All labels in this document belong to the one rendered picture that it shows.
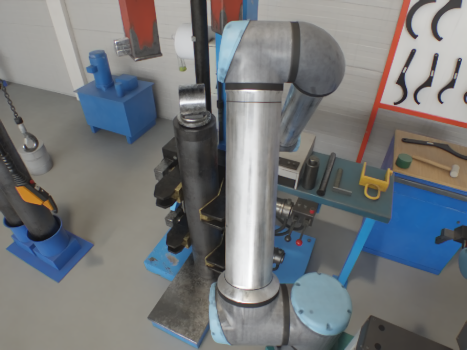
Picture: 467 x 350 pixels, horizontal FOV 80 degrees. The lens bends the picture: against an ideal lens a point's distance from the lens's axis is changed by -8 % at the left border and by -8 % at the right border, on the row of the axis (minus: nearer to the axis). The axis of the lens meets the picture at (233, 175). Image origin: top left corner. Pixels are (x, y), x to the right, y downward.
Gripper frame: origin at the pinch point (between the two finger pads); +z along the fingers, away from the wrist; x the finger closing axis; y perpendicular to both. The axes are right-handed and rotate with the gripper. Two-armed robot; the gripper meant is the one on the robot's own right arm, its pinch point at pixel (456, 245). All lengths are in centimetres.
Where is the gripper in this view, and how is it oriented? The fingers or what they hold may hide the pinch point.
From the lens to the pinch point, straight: 137.2
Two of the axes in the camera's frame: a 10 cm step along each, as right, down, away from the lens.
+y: -3.5, 8.6, -3.8
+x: 9.4, 3.0, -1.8
